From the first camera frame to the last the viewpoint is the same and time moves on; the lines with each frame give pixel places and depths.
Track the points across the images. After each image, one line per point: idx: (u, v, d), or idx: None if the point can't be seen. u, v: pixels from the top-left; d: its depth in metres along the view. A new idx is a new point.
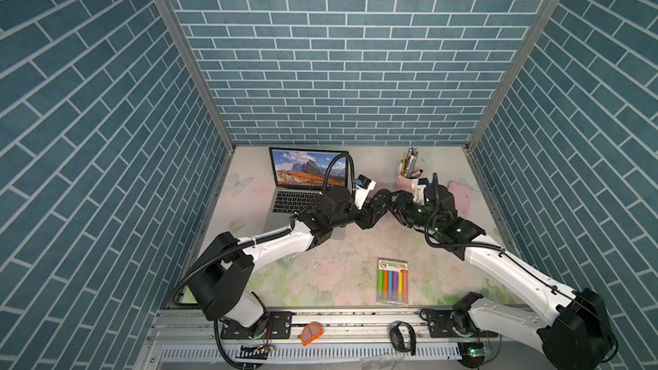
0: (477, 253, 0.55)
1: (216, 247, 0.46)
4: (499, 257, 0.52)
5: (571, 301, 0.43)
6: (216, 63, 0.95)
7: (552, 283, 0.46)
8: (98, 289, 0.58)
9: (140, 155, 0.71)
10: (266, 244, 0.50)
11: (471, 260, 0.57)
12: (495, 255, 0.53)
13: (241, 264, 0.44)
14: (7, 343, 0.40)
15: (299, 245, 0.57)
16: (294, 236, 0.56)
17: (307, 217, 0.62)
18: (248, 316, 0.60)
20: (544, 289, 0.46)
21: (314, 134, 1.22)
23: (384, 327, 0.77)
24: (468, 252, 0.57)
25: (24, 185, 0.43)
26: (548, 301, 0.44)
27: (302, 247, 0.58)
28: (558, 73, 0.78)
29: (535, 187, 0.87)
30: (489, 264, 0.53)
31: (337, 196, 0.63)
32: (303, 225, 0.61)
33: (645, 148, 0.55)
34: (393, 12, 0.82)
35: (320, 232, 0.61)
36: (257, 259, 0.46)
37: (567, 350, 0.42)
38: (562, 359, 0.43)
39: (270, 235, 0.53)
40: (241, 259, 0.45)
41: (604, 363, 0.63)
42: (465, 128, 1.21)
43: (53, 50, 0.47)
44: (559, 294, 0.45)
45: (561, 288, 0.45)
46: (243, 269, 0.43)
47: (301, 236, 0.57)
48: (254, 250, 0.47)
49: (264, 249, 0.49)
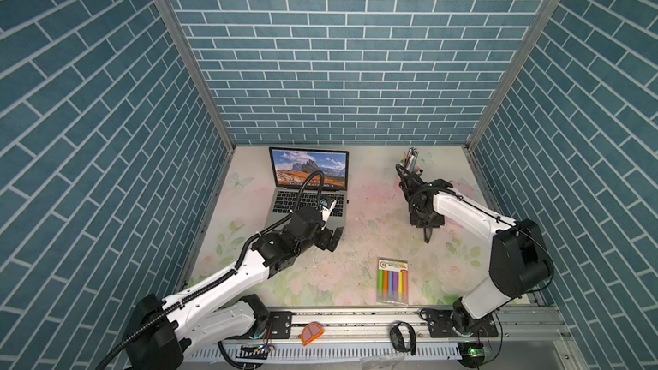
0: (445, 202, 0.62)
1: (140, 313, 0.41)
4: (458, 200, 0.60)
5: (511, 227, 0.50)
6: (216, 63, 0.95)
7: (497, 215, 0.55)
8: (98, 289, 0.58)
9: (140, 155, 0.71)
10: (199, 299, 0.44)
11: (438, 208, 0.65)
12: (453, 200, 0.61)
13: (164, 336, 0.39)
14: (7, 343, 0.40)
15: (251, 283, 0.51)
16: (240, 277, 0.49)
17: (264, 241, 0.56)
18: (236, 327, 0.59)
20: (490, 219, 0.53)
21: (314, 134, 1.22)
23: (384, 327, 0.77)
24: (435, 199, 0.64)
25: (24, 185, 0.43)
26: (490, 226, 0.52)
27: (256, 280, 0.51)
28: (558, 73, 0.78)
29: (535, 187, 0.87)
30: (451, 207, 0.60)
31: (308, 215, 0.58)
32: (256, 258, 0.53)
33: (645, 147, 0.55)
34: (393, 12, 0.82)
35: (272, 264, 0.52)
36: (186, 325, 0.41)
37: (503, 267, 0.48)
38: (503, 278, 0.49)
39: (205, 286, 0.46)
40: (164, 329, 0.39)
41: (605, 363, 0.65)
42: (465, 128, 1.21)
43: (52, 50, 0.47)
44: (500, 221, 0.52)
45: (505, 218, 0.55)
46: (164, 343, 0.38)
47: (249, 274, 0.50)
48: (182, 313, 0.42)
49: (195, 307, 0.43)
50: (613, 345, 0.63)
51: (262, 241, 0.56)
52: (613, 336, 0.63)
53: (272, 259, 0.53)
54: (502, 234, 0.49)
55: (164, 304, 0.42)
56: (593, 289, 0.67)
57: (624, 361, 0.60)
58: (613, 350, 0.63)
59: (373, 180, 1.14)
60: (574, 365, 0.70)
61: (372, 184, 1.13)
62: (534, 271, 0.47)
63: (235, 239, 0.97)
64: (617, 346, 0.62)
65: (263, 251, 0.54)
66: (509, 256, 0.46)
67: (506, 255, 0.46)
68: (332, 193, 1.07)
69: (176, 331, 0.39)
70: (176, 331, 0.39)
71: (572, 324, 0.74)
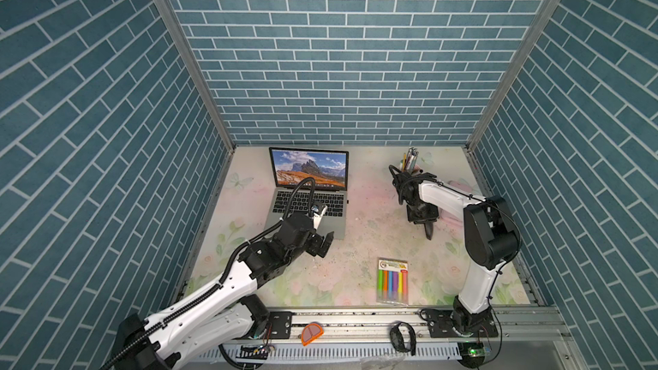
0: (427, 188, 0.69)
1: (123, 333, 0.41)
4: (437, 186, 0.68)
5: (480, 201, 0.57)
6: (216, 63, 0.95)
7: (469, 193, 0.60)
8: (98, 289, 0.58)
9: (140, 155, 0.71)
10: (182, 317, 0.43)
11: (422, 195, 0.72)
12: (433, 185, 0.69)
13: (146, 357, 0.38)
14: (7, 343, 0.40)
15: (237, 297, 0.50)
16: (225, 291, 0.48)
17: (253, 251, 0.55)
18: (233, 330, 0.59)
20: (463, 198, 0.60)
21: (314, 134, 1.22)
23: (384, 327, 0.77)
24: (421, 188, 0.71)
25: (24, 186, 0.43)
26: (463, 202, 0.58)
27: (244, 293, 0.51)
28: (558, 73, 0.78)
29: (535, 187, 0.87)
30: (432, 193, 0.68)
31: (298, 223, 0.56)
32: (244, 267, 0.52)
33: (645, 148, 0.55)
34: (393, 12, 0.82)
35: (259, 274, 0.51)
36: (168, 345, 0.41)
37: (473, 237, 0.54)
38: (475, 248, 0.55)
39: (189, 304, 0.45)
40: (146, 350, 0.39)
41: (605, 363, 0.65)
42: (465, 128, 1.21)
43: (53, 50, 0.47)
44: (472, 198, 0.59)
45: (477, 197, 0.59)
46: (146, 365, 0.38)
47: (235, 289, 0.48)
48: (163, 333, 0.41)
49: (178, 325, 0.42)
50: (613, 345, 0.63)
51: (250, 251, 0.54)
52: (613, 336, 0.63)
53: (260, 269, 0.52)
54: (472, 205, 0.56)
55: (146, 324, 0.42)
56: (594, 289, 0.67)
57: (624, 361, 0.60)
58: (613, 350, 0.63)
59: (373, 180, 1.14)
60: (575, 365, 0.71)
61: (372, 184, 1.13)
62: (503, 243, 0.52)
63: (235, 239, 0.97)
64: (618, 347, 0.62)
65: (250, 261, 0.53)
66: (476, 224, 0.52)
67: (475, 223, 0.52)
68: (332, 193, 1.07)
69: (159, 352, 0.40)
70: (159, 351, 0.40)
71: (572, 324, 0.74)
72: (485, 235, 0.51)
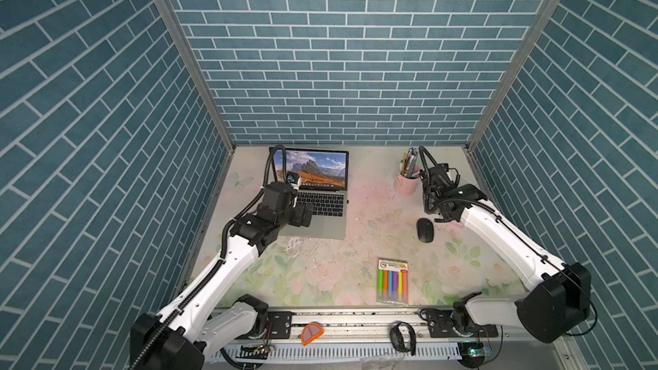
0: (475, 218, 0.54)
1: (139, 333, 0.38)
4: (496, 223, 0.52)
5: (557, 272, 0.43)
6: (216, 63, 0.95)
7: (543, 253, 0.46)
8: (98, 289, 0.58)
9: (140, 155, 0.71)
10: (197, 299, 0.43)
11: (468, 222, 0.57)
12: (492, 221, 0.52)
13: (175, 343, 0.37)
14: (6, 343, 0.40)
15: (243, 266, 0.49)
16: (230, 264, 0.48)
17: (242, 223, 0.54)
18: (243, 323, 0.60)
20: (534, 258, 0.46)
21: (314, 134, 1.22)
23: (384, 327, 0.77)
24: (465, 213, 0.56)
25: (24, 186, 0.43)
26: (535, 269, 0.44)
27: (249, 262, 0.51)
28: (558, 73, 0.78)
29: (535, 187, 0.87)
30: (485, 228, 0.53)
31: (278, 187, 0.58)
32: (240, 241, 0.51)
33: (646, 148, 0.55)
34: (393, 12, 0.82)
35: (256, 241, 0.52)
36: (193, 327, 0.40)
37: (539, 313, 0.44)
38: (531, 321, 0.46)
39: (197, 287, 0.44)
40: (171, 338, 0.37)
41: (605, 362, 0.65)
42: (465, 128, 1.21)
43: (52, 50, 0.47)
44: (547, 264, 0.44)
45: (553, 259, 0.45)
46: (178, 349, 0.37)
47: (237, 258, 0.49)
48: (182, 318, 0.40)
49: (196, 306, 0.42)
50: (613, 345, 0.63)
51: (240, 224, 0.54)
52: (613, 336, 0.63)
53: (255, 236, 0.52)
54: (551, 279, 0.42)
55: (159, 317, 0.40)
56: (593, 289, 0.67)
57: (624, 360, 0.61)
58: (613, 349, 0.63)
59: (373, 180, 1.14)
60: (575, 365, 0.71)
61: (372, 184, 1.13)
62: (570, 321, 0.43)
63: None
64: (617, 346, 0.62)
65: (243, 232, 0.53)
66: (553, 307, 0.41)
67: (552, 306, 0.41)
68: (332, 193, 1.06)
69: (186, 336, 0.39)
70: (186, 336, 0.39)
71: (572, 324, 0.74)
72: (559, 320, 0.41)
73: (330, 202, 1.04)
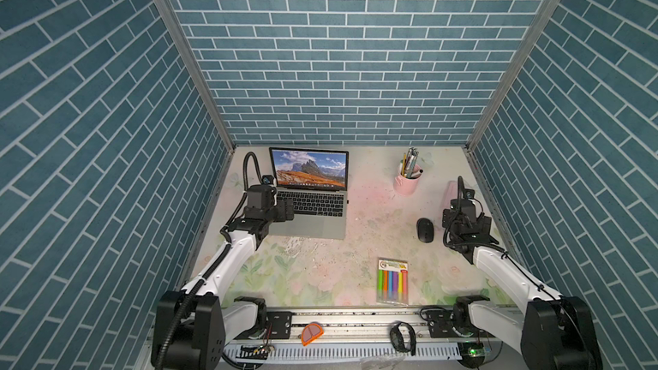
0: (483, 254, 0.60)
1: (168, 307, 0.40)
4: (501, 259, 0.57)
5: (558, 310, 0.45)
6: (216, 63, 0.95)
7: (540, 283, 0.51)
8: (98, 289, 0.58)
9: (140, 155, 0.71)
10: (217, 271, 0.47)
11: (477, 262, 0.62)
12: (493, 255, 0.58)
13: (206, 304, 0.41)
14: (6, 343, 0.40)
15: (248, 247, 0.55)
16: (236, 248, 0.53)
17: (236, 223, 0.61)
18: (246, 317, 0.59)
20: (530, 286, 0.49)
21: (314, 134, 1.22)
23: (384, 327, 0.77)
24: (475, 253, 0.63)
25: (24, 186, 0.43)
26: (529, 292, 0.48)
27: (251, 247, 0.56)
28: (558, 73, 0.78)
29: (535, 187, 0.87)
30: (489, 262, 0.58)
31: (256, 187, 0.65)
32: (239, 234, 0.58)
33: (645, 148, 0.55)
34: (393, 12, 0.82)
35: (254, 231, 0.59)
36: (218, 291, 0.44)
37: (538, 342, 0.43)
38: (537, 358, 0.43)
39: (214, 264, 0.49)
40: (201, 302, 0.43)
41: (604, 362, 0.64)
42: (465, 128, 1.21)
43: (52, 50, 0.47)
44: (542, 291, 0.47)
45: (549, 289, 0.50)
46: (211, 308, 0.40)
47: (242, 243, 0.55)
48: (209, 286, 0.44)
49: (217, 277, 0.46)
50: (612, 345, 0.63)
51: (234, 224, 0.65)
52: (613, 337, 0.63)
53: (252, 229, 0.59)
54: (541, 302, 0.45)
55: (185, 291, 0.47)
56: (593, 289, 0.67)
57: (624, 360, 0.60)
58: (613, 349, 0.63)
59: (373, 181, 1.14)
60: None
61: (372, 184, 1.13)
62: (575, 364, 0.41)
63: None
64: (618, 347, 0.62)
65: (239, 229, 0.59)
66: (542, 330, 0.42)
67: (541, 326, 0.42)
68: (332, 193, 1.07)
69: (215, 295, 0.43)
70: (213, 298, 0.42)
71: None
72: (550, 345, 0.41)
73: (330, 202, 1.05)
